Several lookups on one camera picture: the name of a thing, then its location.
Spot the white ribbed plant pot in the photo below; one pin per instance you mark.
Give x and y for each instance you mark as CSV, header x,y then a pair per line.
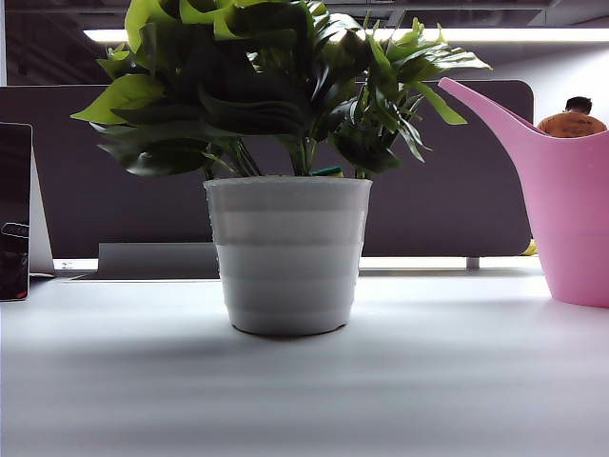
x,y
285,262

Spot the grey desk partition panel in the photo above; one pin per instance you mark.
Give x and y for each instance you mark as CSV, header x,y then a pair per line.
x,y
95,190

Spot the pink plastic watering can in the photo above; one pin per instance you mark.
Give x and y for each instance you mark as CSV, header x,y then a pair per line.
x,y
571,214

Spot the glossy black tablet screen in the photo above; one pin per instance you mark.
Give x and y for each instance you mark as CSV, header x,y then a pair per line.
x,y
14,190

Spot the green yellow foam piece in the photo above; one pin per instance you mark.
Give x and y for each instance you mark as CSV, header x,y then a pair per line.
x,y
328,171

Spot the small yellow object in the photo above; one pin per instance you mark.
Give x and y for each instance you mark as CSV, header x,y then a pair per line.
x,y
532,248

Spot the green artificial leafy plant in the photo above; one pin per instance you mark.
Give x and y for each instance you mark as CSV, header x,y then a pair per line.
x,y
266,95

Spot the person in orange shirt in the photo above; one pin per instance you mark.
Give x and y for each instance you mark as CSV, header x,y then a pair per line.
x,y
571,125

